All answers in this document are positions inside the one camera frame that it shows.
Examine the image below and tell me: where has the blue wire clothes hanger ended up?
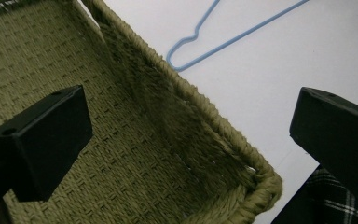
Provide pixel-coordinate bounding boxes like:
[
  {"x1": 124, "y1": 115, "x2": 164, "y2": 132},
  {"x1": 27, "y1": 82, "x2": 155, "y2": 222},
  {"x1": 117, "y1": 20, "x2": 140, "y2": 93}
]
[{"x1": 166, "y1": 0, "x2": 310, "y2": 73}]

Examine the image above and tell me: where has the woven straw basket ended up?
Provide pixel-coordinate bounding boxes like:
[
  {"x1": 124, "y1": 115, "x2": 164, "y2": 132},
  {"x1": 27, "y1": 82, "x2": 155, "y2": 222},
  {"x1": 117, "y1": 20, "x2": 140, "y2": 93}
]
[{"x1": 0, "y1": 0, "x2": 283, "y2": 224}]

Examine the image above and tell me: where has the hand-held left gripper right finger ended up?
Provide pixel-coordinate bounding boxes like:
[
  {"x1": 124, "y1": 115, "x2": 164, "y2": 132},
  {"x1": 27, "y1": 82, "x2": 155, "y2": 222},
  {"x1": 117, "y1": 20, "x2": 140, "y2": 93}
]
[{"x1": 289, "y1": 87, "x2": 358, "y2": 203}]

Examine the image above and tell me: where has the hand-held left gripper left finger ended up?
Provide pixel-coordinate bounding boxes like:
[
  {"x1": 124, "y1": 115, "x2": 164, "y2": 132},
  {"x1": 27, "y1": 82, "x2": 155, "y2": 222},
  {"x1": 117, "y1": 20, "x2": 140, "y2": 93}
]
[{"x1": 0, "y1": 84, "x2": 94, "y2": 203}]

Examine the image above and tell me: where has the dark plaid cloth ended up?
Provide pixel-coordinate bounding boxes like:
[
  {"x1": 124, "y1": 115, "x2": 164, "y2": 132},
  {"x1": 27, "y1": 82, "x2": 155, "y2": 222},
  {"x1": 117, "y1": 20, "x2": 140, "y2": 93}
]
[{"x1": 271, "y1": 98, "x2": 358, "y2": 224}]

